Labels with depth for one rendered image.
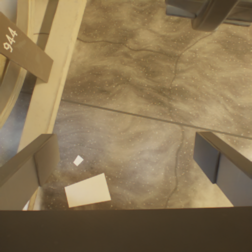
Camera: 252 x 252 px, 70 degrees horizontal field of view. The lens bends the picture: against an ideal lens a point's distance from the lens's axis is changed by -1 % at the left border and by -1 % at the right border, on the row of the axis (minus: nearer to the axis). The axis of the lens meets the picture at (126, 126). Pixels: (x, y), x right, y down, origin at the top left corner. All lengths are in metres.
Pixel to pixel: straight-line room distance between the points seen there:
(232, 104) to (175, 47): 0.45
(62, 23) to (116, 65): 0.35
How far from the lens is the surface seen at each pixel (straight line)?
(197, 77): 1.13
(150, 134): 1.03
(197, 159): 0.17
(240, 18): 0.23
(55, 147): 0.17
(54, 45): 1.08
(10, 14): 1.31
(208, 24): 0.20
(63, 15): 1.15
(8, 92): 1.14
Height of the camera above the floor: 1.02
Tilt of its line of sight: 81 degrees down
